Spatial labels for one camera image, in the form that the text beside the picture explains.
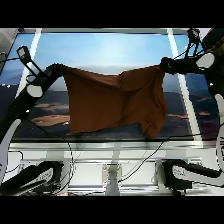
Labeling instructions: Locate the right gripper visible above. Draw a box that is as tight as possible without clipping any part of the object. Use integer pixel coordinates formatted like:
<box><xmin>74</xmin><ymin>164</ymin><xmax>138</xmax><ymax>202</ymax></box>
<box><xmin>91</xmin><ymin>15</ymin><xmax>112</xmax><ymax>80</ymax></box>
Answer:
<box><xmin>158</xmin><ymin>56</ymin><xmax>178</xmax><ymax>75</ymax></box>

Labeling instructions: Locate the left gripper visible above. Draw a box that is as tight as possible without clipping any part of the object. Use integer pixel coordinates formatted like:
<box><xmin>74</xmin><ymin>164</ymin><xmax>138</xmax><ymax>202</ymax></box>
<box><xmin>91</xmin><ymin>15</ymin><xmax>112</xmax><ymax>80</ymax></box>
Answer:
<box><xmin>45</xmin><ymin>63</ymin><xmax>66</xmax><ymax>81</ymax></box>

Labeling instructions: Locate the brown garment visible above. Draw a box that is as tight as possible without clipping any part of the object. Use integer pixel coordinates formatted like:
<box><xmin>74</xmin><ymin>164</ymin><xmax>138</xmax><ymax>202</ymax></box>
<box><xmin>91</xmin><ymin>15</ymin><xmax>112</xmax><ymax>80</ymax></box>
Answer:
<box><xmin>61</xmin><ymin>64</ymin><xmax>169</xmax><ymax>139</ymax></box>

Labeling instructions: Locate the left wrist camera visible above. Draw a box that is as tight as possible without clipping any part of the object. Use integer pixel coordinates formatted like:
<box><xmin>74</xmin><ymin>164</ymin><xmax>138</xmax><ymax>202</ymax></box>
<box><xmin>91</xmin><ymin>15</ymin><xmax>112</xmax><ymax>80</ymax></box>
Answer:
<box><xmin>16</xmin><ymin>45</ymin><xmax>45</xmax><ymax>77</ymax></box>

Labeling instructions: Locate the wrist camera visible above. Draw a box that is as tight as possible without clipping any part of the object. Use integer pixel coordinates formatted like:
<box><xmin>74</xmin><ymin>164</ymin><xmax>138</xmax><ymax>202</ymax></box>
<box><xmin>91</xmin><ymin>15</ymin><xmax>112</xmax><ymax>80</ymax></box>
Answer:
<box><xmin>185</xmin><ymin>28</ymin><xmax>203</xmax><ymax>57</ymax></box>
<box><xmin>16</xmin><ymin>45</ymin><xmax>45</xmax><ymax>77</ymax></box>

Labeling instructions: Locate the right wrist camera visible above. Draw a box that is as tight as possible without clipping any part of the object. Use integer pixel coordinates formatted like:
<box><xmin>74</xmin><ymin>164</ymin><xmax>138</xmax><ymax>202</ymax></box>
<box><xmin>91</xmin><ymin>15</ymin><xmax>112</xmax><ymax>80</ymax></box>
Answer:
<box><xmin>185</xmin><ymin>28</ymin><xmax>203</xmax><ymax>57</ymax></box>

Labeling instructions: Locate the silver frame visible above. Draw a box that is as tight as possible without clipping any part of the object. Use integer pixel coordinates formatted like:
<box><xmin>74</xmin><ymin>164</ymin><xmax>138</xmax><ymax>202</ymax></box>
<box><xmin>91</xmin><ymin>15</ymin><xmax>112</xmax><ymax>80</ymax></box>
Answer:
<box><xmin>0</xmin><ymin>141</ymin><xmax>224</xmax><ymax>196</ymax></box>

